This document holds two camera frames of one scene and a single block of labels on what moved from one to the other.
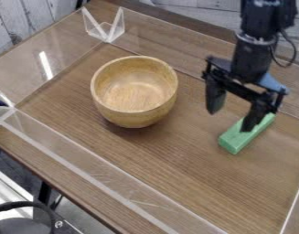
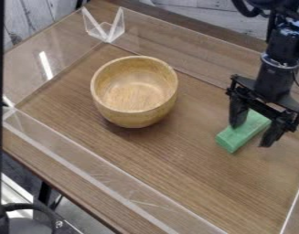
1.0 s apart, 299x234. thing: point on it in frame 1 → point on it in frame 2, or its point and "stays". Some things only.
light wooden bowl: x=135 y=89 stays
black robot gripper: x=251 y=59 → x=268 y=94
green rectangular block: x=235 y=140 stays
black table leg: x=44 y=193 stays
